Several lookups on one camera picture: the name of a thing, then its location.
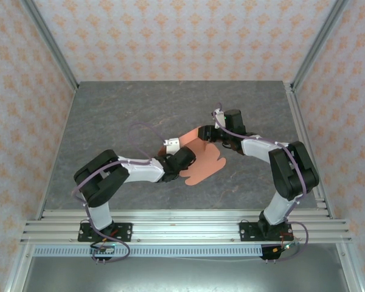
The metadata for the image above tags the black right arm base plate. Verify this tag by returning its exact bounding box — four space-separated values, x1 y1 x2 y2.
239 221 294 243

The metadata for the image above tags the grey metal sheet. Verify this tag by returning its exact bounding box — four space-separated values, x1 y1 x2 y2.
19 257 352 292

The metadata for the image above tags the aluminium frame leg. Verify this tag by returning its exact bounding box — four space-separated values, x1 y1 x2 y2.
336 243 365 292
4 243 34 292

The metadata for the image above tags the white slotted cable duct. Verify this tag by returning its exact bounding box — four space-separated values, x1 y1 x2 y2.
32 245 265 258

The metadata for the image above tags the aluminium mounting rail beam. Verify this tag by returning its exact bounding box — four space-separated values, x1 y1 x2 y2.
19 209 353 245

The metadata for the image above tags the pink paper box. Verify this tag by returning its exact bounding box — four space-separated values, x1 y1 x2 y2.
156 127 226 187

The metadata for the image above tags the aluminium corner post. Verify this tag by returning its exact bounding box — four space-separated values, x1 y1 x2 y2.
290 0 351 92
19 0 80 91

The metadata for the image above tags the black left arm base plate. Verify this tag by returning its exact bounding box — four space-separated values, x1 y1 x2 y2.
77 223 133 243

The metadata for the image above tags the aluminium side rail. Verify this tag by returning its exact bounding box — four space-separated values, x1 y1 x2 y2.
284 81 335 220

